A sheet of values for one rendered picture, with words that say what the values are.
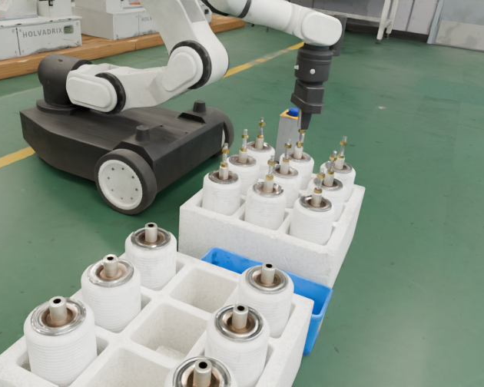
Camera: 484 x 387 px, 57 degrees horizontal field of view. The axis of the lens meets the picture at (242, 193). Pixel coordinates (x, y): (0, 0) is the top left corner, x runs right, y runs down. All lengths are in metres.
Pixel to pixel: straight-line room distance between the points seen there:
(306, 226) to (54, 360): 0.58
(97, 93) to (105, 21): 2.09
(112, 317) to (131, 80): 0.93
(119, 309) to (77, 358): 0.11
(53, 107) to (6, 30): 1.25
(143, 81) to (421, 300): 1.05
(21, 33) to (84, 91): 1.45
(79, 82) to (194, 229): 0.74
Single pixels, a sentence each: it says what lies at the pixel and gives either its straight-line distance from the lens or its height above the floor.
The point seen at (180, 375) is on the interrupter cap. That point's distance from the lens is 0.63.
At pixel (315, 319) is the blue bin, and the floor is 0.11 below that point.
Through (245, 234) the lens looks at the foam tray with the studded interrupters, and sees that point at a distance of 1.06.
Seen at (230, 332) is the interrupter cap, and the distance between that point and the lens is 0.69.
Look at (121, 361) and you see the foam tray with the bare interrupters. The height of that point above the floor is 0.15.
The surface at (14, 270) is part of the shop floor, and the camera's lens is 1.26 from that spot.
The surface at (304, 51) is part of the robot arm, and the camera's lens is 1.17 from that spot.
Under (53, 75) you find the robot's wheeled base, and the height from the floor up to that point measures 0.30.
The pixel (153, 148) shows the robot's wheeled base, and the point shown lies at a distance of 1.39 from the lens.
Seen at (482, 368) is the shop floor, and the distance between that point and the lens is 1.17.
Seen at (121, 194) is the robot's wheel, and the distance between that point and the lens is 1.42.
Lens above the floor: 0.74
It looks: 28 degrees down
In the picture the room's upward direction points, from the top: 6 degrees clockwise
